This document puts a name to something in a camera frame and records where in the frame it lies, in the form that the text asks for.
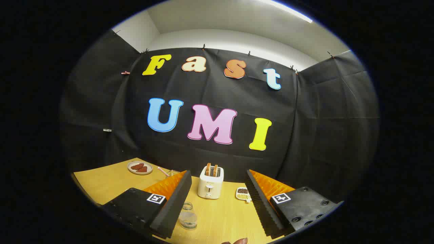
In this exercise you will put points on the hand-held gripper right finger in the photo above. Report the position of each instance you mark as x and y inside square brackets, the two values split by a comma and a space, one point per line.
[261, 206]

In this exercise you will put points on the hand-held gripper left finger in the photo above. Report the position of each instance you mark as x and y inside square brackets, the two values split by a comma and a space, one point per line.
[173, 206]

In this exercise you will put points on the clear plastic juice bottle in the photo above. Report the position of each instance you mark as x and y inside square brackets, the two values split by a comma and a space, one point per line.
[188, 217]

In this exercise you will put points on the white divided grain dish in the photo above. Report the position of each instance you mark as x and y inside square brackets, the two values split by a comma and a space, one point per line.
[242, 195]

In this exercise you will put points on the red checked straw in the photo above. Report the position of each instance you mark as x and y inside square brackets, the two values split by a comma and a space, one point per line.
[162, 171]

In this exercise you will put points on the wooden table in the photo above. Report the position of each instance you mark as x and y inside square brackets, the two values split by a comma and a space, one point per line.
[223, 217]

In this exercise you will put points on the white toaster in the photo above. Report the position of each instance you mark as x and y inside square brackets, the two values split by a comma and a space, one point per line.
[210, 186]

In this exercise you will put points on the red sausage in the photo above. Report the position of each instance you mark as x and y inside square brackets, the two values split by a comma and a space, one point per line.
[137, 166]
[143, 169]

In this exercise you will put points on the toast slice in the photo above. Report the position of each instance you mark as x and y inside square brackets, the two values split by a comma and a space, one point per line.
[208, 169]
[215, 170]

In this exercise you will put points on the small white round plate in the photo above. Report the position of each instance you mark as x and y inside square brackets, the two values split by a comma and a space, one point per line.
[132, 171]

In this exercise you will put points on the black backdrop cloth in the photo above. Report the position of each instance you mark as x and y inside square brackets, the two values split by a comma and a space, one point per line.
[305, 135]

